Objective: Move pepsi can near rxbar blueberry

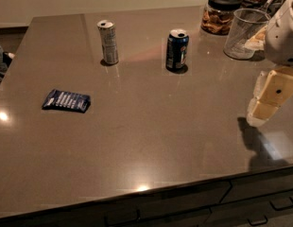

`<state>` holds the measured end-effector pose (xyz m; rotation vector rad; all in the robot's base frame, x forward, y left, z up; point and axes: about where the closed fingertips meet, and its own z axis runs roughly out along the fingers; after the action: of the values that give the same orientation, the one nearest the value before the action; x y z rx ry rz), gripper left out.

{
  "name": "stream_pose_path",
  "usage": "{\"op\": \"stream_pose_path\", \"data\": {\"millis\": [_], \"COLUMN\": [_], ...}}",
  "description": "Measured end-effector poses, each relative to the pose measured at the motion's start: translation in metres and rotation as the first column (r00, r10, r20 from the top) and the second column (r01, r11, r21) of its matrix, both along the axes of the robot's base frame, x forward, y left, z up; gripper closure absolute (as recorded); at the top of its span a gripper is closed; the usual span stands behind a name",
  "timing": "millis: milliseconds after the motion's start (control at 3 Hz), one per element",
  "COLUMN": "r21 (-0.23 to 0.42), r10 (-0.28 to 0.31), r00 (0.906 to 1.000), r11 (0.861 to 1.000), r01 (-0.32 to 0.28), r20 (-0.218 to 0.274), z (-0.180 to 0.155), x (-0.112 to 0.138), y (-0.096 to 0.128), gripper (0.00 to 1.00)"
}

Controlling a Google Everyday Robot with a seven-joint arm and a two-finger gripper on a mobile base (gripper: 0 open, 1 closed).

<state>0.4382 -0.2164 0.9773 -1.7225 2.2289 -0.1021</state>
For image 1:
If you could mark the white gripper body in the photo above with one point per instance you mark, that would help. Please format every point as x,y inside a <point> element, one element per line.
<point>283,38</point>

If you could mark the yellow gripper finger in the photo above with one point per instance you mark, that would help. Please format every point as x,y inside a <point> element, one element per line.
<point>277,90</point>
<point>260,82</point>

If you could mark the blue pepsi can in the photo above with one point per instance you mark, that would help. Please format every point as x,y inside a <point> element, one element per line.
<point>177,43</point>

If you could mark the silver energy drink can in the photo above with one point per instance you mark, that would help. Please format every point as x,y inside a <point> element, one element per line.
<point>106,30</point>

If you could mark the blue rxbar wrapper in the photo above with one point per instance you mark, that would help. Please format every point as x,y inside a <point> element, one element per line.
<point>66,101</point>

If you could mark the clear plastic cup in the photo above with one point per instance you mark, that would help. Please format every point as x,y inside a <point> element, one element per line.
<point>246,22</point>

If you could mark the glass cookie jar black lid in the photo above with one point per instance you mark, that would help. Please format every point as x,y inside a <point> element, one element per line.
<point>218,16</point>

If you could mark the dark cabinet drawer upper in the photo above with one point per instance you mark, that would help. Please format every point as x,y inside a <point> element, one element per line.
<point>261,184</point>

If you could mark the dark cabinet drawer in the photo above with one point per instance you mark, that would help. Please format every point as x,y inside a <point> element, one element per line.
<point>253,212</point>
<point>179,207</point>
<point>261,184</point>

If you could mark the dark cabinet drawer lower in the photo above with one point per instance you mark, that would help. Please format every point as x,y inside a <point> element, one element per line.
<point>253,212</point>

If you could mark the dark cabinet drawer left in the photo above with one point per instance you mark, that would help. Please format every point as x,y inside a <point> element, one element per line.
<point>179,207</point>

